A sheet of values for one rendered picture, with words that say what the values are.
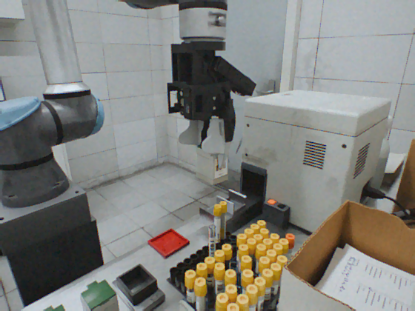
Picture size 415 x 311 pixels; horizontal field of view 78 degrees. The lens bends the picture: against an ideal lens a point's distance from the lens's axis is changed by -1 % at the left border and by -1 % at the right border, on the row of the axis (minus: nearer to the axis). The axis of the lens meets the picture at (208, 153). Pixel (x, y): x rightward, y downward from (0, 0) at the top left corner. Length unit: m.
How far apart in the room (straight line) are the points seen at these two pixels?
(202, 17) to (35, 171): 0.51
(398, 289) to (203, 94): 0.43
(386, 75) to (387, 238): 1.42
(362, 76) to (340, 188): 1.37
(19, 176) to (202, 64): 0.49
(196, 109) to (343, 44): 1.62
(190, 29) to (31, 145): 0.45
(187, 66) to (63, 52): 0.40
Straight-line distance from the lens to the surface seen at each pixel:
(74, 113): 0.75
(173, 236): 0.65
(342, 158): 0.60
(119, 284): 0.53
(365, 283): 0.52
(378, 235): 0.58
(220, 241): 0.60
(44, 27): 0.77
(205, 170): 0.49
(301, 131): 0.62
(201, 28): 0.42
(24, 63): 2.62
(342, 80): 1.96
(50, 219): 0.72
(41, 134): 0.71
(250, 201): 0.72
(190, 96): 0.41
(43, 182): 0.72
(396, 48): 1.89
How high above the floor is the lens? 1.27
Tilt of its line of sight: 20 degrees down
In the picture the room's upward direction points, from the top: straight up
